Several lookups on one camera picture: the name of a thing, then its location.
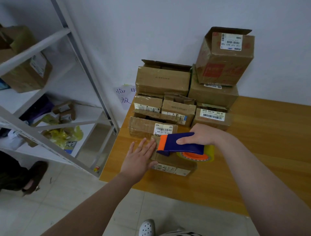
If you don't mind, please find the person's left hand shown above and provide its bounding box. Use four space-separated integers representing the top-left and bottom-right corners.
119 137 158 184

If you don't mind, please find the person's right hand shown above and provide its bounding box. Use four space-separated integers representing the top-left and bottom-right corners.
176 124 231 149

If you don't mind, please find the blue orange tape dispenser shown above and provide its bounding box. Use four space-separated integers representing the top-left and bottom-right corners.
156 132 215 163

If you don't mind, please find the small brown cardboard box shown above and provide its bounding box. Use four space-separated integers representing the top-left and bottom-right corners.
148 146 197 177

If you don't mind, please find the box barcode label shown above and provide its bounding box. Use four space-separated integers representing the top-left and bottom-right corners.
128 116 179 139

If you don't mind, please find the stack of cardboard boxes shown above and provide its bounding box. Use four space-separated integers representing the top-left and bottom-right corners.
132 27 255 132

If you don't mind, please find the person's right forearm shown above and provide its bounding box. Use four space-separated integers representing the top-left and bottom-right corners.
219 131 311 236

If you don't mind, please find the person's left forearm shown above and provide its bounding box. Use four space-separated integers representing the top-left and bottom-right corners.
41 172 134 236

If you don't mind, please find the person's striped clothing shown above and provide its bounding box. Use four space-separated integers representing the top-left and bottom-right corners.
160 230 202 236

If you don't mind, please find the white perforated clog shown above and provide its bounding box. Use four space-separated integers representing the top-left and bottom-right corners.
138 219 156 236

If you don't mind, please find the wooden table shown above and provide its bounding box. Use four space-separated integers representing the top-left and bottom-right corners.
98 95 311 217

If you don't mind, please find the yellow plastic bag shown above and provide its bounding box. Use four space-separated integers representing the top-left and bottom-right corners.
41 124 84 152

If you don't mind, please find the small open carton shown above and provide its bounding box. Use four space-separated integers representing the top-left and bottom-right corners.
51 100 77 123

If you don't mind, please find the dark blue bag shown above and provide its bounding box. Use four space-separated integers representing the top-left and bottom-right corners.
19 95 55 124

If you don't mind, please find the white plastic bag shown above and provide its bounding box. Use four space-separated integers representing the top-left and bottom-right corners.
0 129 27 150

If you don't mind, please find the large worn shelf carton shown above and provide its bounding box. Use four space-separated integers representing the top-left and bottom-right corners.
0 25 53 93

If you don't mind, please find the grey metal shelf rack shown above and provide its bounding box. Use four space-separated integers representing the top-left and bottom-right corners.
0 0 120 178

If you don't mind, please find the white paper wall sign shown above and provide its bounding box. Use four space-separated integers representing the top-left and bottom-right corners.
114 85 137 110

